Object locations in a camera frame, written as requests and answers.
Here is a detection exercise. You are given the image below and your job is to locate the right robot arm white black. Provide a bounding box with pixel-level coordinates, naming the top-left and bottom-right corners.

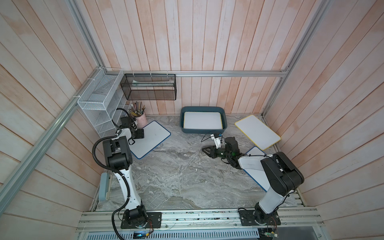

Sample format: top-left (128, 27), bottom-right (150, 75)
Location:
top-left (202, 134), bottom-right (305, 225)

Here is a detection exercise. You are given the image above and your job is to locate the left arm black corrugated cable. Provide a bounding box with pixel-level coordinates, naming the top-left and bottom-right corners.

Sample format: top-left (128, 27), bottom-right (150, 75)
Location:
top-left (91, 107), bottom-right (134, 240)

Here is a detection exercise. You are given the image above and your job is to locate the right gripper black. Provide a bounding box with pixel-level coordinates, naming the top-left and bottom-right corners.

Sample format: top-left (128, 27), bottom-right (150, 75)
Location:
top-left (202, 145), bottom-right (232, 161)

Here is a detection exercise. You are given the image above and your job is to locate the blue whiteboard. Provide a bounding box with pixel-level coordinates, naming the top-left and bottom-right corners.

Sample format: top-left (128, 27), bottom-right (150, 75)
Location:
top-left (130, 121), bottom-right (171, 160)
top-left (238, 147), bottom-right (271, 192)

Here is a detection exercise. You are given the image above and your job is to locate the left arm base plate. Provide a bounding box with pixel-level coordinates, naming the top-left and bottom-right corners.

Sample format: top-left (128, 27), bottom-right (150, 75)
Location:
top-left (121, 212), bottom-right (162, 230)

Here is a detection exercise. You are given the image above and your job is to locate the white wire mesh shelf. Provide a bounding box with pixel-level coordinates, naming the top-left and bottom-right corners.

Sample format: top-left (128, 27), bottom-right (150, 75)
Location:
top-left (78, 68), bottom-right (125, 138)

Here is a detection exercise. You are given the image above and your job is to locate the pink pencil cup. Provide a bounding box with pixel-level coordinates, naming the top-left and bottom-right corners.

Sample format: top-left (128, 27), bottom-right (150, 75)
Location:
top-left (129, 101), bottom-right (148, 129)

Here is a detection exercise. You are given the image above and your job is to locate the yellow whiteboard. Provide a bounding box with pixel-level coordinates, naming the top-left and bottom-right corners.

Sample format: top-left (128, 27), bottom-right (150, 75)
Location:
top-left (235, 115), bottom-right (281, 150)
top-left (183, 112), bottom-right (224, 130)

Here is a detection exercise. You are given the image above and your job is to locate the teal plastic storage box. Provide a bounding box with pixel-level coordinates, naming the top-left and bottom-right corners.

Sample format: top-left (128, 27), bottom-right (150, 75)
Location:
top-left (180, 106), bottom-right (228, 134)

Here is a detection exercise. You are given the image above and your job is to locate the black mesh wall basket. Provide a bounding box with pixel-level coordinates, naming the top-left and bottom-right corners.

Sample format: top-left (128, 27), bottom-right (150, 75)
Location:
top-left (120, 74), bottom-right (177, 101)

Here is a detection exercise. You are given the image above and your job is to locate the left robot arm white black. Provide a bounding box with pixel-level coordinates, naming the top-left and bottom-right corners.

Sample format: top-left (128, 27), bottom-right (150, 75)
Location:
top-left (103, 116), bottom-right (148, 228)

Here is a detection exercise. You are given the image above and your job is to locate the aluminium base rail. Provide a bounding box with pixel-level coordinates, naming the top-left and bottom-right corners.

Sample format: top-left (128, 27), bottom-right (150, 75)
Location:
top-left (74, 206), bottom-right (325, 233)

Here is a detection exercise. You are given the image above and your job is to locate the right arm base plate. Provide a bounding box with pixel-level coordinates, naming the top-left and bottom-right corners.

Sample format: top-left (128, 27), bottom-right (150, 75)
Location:
top-left (238, 208), bottom-right (281, 226)

